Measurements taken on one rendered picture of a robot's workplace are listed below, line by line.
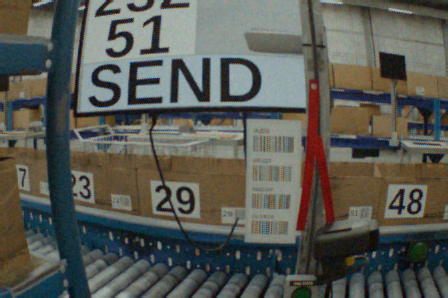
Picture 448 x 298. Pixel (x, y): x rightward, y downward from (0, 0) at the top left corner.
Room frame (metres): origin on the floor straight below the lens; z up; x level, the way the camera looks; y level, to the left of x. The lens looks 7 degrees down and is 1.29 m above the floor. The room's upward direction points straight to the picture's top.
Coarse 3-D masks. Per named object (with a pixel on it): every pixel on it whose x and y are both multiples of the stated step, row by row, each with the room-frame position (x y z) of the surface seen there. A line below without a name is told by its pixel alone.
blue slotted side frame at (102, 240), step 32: (32, 224) 1.54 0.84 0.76; (96, 224) 1.44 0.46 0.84; (128, 224) 1.37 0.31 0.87; (128, 256) 1.40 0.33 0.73; (160, 256) 1.37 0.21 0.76; (192, 256) 1.34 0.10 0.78; (224, 256) 1.31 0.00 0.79; (256, 256) 1.29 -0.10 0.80; (288, 256) 1.26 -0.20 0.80; (384, 256) 1.17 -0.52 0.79
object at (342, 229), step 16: (336, 224) 0.65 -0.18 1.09; (352, 224) 0.64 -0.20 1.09; (368, 224) 0.62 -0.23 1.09; (320, 240) 0.62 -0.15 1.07; (336, 240) 0.61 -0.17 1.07; (352, 240) 0.61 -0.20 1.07; (368, 240) 0.60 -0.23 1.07; (320, 256) 0.62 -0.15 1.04; (336, 256) 0.61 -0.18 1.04; (352, 256) 0.63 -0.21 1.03; (336, 272) 0.62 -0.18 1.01
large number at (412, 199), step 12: (396, 192) 1.20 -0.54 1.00; (408, 192) 1.18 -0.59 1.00; (420, 192) 1.17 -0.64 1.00; (396, 204) 1.19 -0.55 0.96; (408, 204) 1.18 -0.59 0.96; (420, 204) 1.17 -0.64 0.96; (384, 216) 1.20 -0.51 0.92; (396, 216) 1.19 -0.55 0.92; (408, 216) 1.18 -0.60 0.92; (420, 216) 1.17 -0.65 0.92
